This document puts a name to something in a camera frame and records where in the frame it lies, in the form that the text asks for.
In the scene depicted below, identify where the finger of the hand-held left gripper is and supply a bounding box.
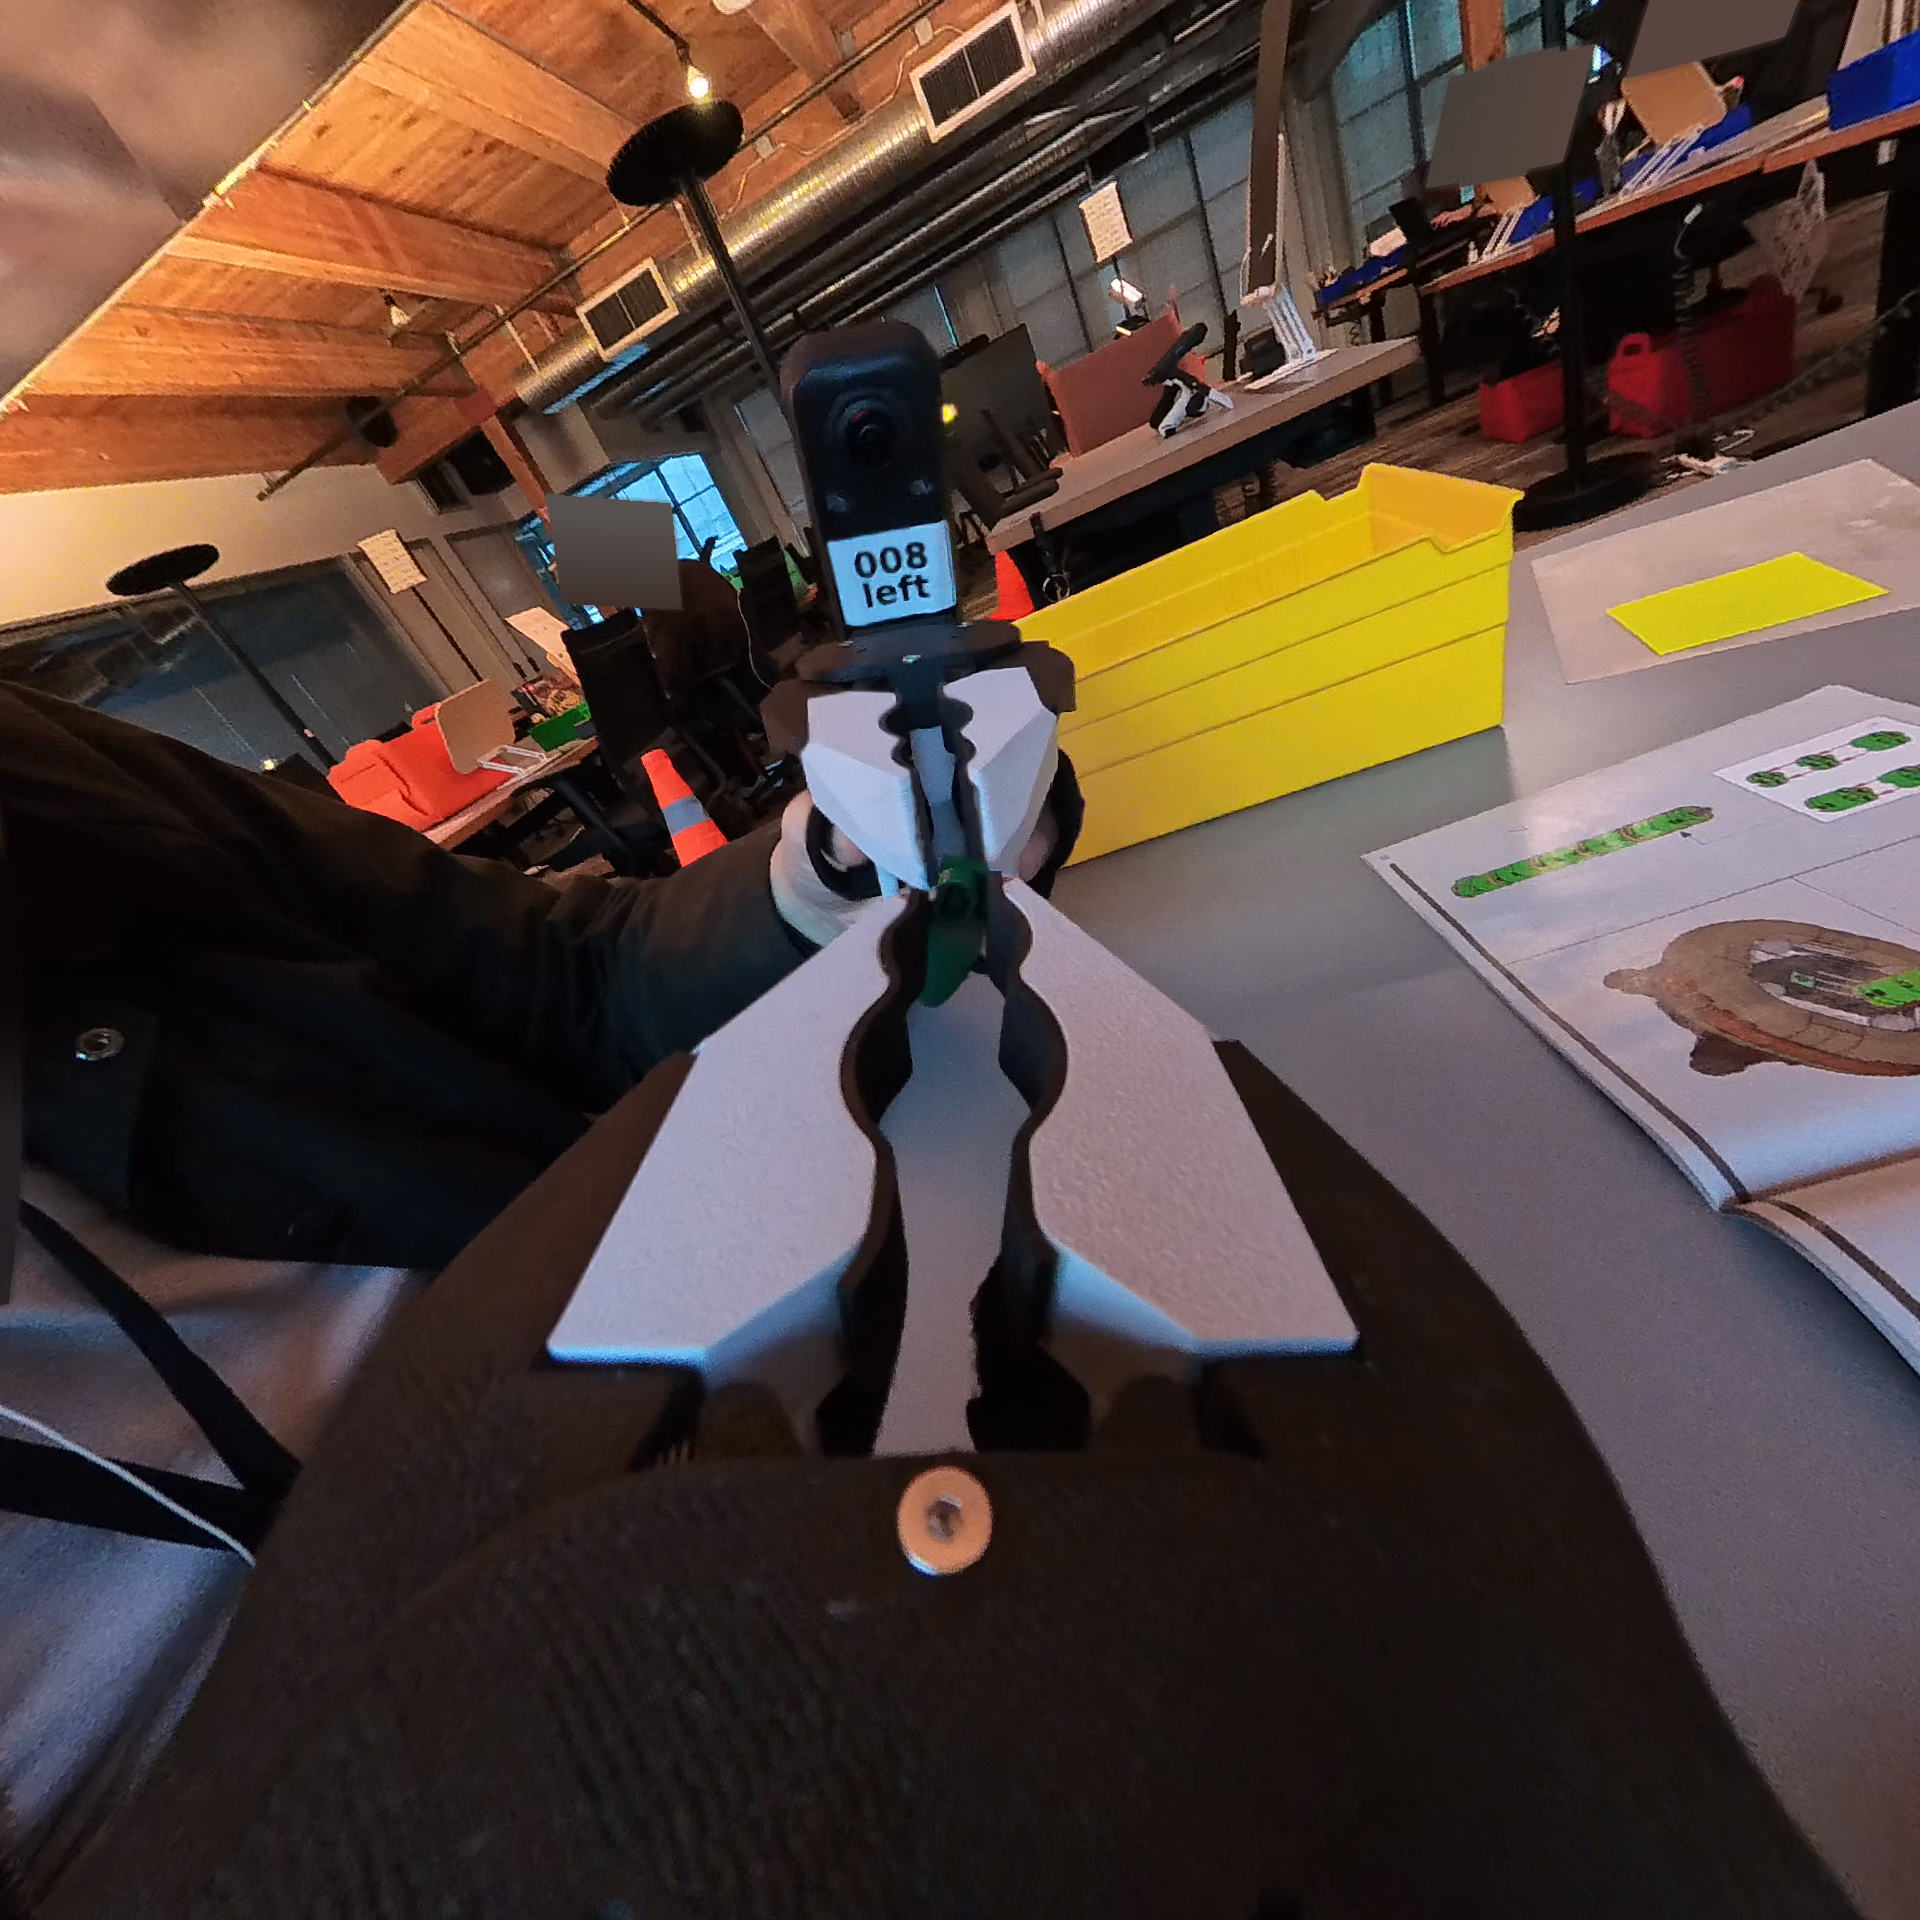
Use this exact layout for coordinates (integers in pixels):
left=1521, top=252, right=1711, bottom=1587
left=800, top=689, right=944, bottom=900
left=948, top=671, right=1065, bottom=885

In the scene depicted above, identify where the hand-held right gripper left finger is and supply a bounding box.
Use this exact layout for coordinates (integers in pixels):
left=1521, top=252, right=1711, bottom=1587
left=542, top=893, right=930, bottom=1455

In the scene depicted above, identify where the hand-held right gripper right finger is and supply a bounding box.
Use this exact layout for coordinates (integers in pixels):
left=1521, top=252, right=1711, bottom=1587
left=973, top=879, right=1362, bottom=1455

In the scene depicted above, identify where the dark green leaf piece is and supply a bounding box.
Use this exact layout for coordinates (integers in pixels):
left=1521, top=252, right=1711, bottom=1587
left=911, top=885, right=994, bottom=1008

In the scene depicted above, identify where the person's left forearm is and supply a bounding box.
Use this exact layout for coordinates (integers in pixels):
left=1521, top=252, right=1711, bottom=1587
left=0, top=681, right=819, bottom=1280

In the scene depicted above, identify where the grey desk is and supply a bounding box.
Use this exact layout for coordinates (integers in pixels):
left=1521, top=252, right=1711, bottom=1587
left=1032, top=397, right=1920, bottom=1920

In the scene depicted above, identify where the person's left hand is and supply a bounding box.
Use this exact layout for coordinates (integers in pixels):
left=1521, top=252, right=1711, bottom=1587
left=767, top=795, right=902, bottom=950

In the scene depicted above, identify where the black monitor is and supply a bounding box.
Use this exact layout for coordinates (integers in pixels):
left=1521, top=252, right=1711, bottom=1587
left=939, top=319, right=1052, bottom=450

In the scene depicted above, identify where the striped orange traffic cone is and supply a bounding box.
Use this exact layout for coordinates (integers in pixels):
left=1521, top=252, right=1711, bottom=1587
left=643, top=749, right=730, bottom=871

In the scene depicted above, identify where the yellow plastic bin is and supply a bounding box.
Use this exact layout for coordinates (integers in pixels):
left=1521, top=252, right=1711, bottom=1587
left=1013, top=462, right=1526, bottom=868

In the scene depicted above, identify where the white ceiling vent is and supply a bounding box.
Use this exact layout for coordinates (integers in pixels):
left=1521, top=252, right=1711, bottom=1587
left=911, top=6, right=1039, bottom=142
left=579, top=260, right=678, bottom=351

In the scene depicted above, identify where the black floor lamp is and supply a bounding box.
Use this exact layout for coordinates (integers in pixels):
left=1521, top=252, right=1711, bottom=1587
left=606, top=101, right=819, bottom=408
left=106, top=547, right=332, bottom=776

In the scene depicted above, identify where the grey background table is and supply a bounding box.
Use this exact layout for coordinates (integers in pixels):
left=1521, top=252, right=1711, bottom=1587
left=982, top=335, right=1419, bottom=558

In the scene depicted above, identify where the open instruction booklet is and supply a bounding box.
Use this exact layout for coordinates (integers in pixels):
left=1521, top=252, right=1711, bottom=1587
left=1362, top=681, right=1920, bottom=1372

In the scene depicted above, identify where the orange plastic bin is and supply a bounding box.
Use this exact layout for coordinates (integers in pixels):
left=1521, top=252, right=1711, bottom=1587
left=328, top=706, right=518, bottom=828

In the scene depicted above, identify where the red container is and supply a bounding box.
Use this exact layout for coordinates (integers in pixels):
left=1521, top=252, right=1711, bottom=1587
left=1479, top=361, right=1570, bottom=443
left=1612, top=285, right=1795, bottom=434

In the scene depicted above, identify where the clear sheet with yellow square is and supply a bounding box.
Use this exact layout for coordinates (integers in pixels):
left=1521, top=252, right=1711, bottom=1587
left=1530, top=456, right=1920, bottom=689

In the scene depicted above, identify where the long background work table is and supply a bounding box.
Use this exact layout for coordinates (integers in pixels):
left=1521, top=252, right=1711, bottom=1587
left=1411, top=105, right=1920, bottom=434

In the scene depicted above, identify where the blue plastic bin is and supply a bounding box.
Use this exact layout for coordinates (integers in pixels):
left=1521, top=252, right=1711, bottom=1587
left=1822, top=33, right=1920, bottom=130

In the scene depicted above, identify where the silver ventilation duct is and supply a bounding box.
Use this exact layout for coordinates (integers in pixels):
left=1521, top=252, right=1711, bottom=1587
left=510, top=0, right=1205, bottom=417

